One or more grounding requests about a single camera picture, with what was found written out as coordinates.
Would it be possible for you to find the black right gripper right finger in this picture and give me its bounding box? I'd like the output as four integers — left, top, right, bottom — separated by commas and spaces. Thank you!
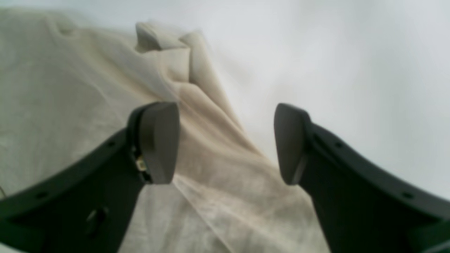
274, 103, 450, 253

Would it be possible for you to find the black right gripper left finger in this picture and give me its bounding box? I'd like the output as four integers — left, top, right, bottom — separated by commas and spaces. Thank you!
0, 102, 180, 253

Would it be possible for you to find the beige T-shirt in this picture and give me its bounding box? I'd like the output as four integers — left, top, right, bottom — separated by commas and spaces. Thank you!
1, 7, 329, 253

